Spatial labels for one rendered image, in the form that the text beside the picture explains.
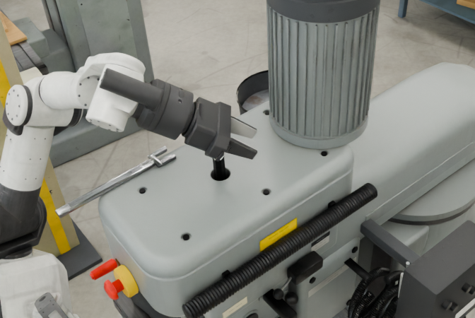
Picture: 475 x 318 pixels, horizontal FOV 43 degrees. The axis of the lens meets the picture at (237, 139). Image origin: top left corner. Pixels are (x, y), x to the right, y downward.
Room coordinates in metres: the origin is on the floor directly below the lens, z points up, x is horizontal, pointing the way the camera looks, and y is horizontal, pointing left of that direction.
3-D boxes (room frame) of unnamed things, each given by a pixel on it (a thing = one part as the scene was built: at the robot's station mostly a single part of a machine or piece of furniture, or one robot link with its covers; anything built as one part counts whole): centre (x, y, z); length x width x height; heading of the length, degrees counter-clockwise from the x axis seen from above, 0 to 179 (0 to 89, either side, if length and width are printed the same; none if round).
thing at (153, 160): (0.82, 0.23, 1.89); 0.24 x 0.04 x 0.01; 126
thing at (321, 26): (0.96, -0.17, 2.05); 0.20 x 0.20 x 0.32
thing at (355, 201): (0.72, -0.07, 1.79); 0.45 x 0.04 x 0.04; 125
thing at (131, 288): (0.69, 0.23, 1.76); 0.06 x 0.02 x 0.06; 35
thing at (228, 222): (0.83, 0.02, 1.81); 0.47 x 0.26 x 0.16; 125
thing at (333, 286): (0.93, -0.12, 1.47); 0.24 x 0.19 x 0.26; 35
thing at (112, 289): (0.68, 0.25, 1.76); 0.04 x 0.03 x 0.04; 35
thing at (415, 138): (1.11, -0.37, 1.66); 0.80 x 0.23 x 0.20; 125
